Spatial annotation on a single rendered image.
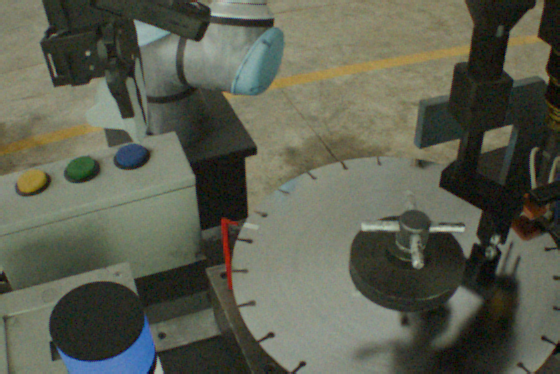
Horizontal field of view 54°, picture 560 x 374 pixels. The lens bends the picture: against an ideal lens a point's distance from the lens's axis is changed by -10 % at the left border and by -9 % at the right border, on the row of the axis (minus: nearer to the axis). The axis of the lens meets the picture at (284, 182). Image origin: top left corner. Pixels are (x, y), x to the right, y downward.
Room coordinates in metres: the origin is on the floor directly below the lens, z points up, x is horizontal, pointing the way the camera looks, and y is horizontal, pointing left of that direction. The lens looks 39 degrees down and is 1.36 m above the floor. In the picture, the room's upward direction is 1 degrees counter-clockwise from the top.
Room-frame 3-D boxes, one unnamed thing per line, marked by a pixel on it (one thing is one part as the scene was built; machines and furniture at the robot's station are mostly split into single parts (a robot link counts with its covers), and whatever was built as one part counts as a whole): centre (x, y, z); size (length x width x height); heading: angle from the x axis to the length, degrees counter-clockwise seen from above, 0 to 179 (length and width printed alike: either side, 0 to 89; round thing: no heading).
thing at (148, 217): (0.59, 0.26, 0.82); 0.28 x 0.11 x 0.15; 112
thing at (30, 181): (0.57, 0.33, 0.90); 0.04 x 0.04 x 0.02
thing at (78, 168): (0.60, 0.27, 0.90); 0.04 x 0.04 x 0.02
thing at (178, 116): (0.93, 0.21, 0.80); 0.15 x 0.15 x 0.10
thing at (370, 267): (0.39, -0.11, 0.96); 0.11 x 0.11 x 0.03
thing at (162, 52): (0.92, 0.20, 0.91); 0.13 x 0.12 x 0.14; 70
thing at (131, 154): (0.63, 0.20, 0.90); 0.04 x 0.04 x 0.02
